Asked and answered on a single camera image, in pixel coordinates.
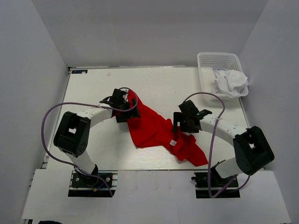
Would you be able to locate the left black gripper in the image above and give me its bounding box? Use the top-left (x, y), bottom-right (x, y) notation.
top-left (116, 98), bottom-right (141, 123)

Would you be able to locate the red t shirt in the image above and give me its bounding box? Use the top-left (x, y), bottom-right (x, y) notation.
top-left (127, 99), bottom-right (208, 167)

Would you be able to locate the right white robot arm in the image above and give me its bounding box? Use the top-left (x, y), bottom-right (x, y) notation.
top-left (173, 100), bottom-right (275, 186)

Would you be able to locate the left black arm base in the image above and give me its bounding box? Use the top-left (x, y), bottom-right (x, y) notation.
top-left (68, 171), bottom-right (118, 198)

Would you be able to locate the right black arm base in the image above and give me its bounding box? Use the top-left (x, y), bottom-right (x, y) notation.
top-left (191, 172), bottom-right (240, 199)

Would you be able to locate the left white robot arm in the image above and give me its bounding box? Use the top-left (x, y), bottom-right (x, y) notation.
top-left (53, 87), bottom-right (140, 186)

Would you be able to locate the white plastic basket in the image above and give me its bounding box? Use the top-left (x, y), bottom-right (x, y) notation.
top-left (197, 52), bottom-right (243, 95)

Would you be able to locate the white t shirt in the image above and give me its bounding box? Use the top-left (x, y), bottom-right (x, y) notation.
top-left (211, 70), bottom-right (249, 100)

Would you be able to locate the blue table label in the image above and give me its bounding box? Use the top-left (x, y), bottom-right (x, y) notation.
top-left (71, 70), bottom-right (88, 74)

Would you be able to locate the dark blue object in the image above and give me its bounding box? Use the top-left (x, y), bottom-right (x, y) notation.
top-left (38, 220), bottom-right (62, 224)

